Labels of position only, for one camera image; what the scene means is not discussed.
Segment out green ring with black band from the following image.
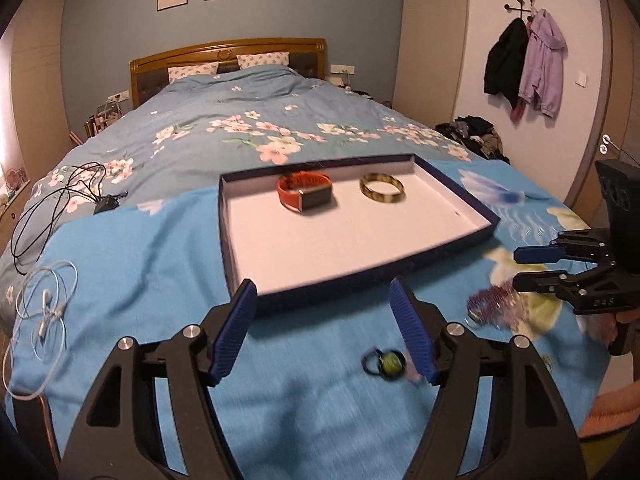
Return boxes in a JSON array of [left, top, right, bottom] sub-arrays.
[[361, 348, 407, 380]]

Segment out cluttered left bedside items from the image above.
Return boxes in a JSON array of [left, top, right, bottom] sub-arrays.
[[68, 90, 130, 146]]

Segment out white wall switch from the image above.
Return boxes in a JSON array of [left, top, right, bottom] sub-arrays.
[[576, 72, 588, 88]]

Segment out wooden headboard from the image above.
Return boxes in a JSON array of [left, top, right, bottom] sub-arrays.
[[129, 37, 326, 108]]

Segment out yellow-black bangle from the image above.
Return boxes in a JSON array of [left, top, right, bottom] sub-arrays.
[[359, 172, 406, 204]]

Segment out left floral pillow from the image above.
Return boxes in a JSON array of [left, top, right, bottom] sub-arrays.
[[167, 62, 219, 84]]

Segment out shallow navy white tray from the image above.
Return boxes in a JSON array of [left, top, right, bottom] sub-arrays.
[[218, 154, 500, 315]]

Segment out white earphone cable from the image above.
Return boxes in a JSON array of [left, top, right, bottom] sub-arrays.
[[1, 259, 79, 402]]

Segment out white wall socket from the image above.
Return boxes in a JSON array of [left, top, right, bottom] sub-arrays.
[[330, 64, 355, 75]]

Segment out wall coat hook rack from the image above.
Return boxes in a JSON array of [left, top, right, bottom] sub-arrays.
[[503, 0, 537, 22]]

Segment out orange smart watch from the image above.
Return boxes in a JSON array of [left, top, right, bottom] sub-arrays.
[[277, 171, 333, 214]]

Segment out blue floral duvet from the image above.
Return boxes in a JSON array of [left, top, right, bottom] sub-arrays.
[[1, 66, 564, 330]]

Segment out right floral pillow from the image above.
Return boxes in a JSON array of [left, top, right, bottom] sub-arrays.
[[236, 51, 290, 70]]

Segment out black charger with cable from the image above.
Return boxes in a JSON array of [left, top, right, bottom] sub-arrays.
[[9, 158, 134, 276]]

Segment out purple beaded necklace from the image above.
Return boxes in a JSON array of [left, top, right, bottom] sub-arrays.
[[465, 283, 527, 330]]

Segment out purple hanging jacket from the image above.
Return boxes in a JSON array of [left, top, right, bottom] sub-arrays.
[[510, 9, 567, 124]]

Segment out pink slipper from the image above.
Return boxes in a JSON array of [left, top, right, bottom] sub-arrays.
[[578, 382, 640, 438]]

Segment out pile of dark clothes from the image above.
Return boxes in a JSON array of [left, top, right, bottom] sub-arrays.
[[435, 115, 511, 165]]

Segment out silver door handle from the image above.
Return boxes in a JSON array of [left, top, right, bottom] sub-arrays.
[[599, 133, 640, 166]]

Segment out floral pillow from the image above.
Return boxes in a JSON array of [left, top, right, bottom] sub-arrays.
[[167, 62, 219, 84], [236, 51, 290, 70]]

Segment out black hanging coat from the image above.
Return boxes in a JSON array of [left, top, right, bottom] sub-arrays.
[[484, 18, 529, 108]]

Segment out wooden door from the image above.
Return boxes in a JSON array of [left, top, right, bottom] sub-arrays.
[[565, 0, 639, 228]]

